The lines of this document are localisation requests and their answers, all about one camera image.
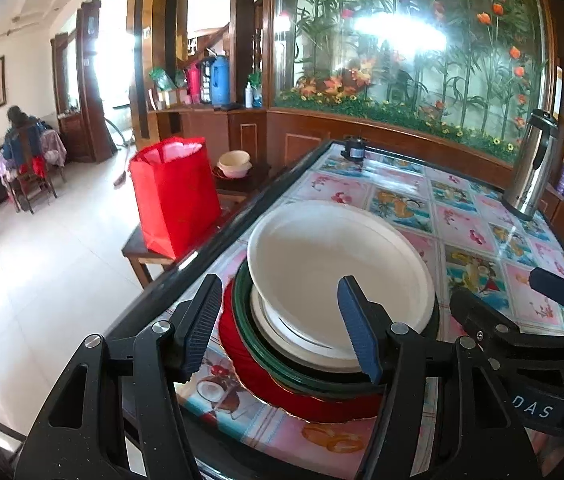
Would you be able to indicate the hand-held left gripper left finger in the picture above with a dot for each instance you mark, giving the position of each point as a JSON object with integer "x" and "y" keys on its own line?
{"x": 202, "y": 330}

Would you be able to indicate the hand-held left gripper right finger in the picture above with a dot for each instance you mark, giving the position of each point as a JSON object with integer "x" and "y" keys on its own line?
{"x": 359, "y": 330}

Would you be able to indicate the cream ribbed plastic bowl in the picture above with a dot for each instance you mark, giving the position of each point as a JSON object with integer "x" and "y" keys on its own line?
{"x": 312, "y": 355}

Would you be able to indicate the small white disposable bowl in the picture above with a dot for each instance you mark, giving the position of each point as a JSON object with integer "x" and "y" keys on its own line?
{"x": 264, "y": 310}

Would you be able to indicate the large white disposable bowl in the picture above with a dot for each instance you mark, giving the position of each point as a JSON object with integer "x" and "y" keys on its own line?
{"x": 312, "y": 260}

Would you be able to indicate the red plastic plate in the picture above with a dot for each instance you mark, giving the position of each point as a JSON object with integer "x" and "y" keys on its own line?
{"x": 312, "y": 405}

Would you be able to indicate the fruit print tablecloth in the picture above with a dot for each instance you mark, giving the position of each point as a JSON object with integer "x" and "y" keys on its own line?
{"x": 461, "y": 220}

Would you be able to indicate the wooden side table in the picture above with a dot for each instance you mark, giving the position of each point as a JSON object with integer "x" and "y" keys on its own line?
{"x": 137, "y": 255}

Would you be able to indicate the stainless steel thermos jug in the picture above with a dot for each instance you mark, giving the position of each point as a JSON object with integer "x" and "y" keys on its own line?
{"x": 531, "y": 170}

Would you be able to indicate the red paper bag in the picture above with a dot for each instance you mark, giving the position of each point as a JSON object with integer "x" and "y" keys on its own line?
{"x": 172, "y": 200}

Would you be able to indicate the cream bowl stack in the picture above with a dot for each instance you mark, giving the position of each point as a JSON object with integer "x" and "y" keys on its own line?
{"x": 234, "y": 162}

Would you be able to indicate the broom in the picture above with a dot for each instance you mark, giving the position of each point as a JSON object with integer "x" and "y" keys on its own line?
{"x": 122, "y": 177}

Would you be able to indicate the small black jar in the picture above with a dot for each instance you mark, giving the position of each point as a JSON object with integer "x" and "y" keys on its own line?
{"x": 353, "y": 151}

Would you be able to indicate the wooden chair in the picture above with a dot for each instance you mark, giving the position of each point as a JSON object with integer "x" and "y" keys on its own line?
{"x": 32, "y": 185}

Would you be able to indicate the white plastic bottle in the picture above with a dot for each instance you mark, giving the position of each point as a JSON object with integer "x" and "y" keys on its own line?
{"x": 249, "y": 96}

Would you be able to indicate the red thermos flask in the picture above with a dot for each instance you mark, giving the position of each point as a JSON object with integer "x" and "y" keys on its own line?
{"x": 193, "y": 82}

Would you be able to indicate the blue thermos flask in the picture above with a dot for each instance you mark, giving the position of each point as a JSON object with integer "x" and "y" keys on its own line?
{"x": 220, "y": 80}

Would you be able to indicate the green packets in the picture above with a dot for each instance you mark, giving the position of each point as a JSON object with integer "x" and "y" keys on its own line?
{"x": 164, "y": 80}

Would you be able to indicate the floral glass wall panel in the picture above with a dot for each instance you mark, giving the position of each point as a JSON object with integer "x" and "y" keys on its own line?
{"x": 411, "y": 85}

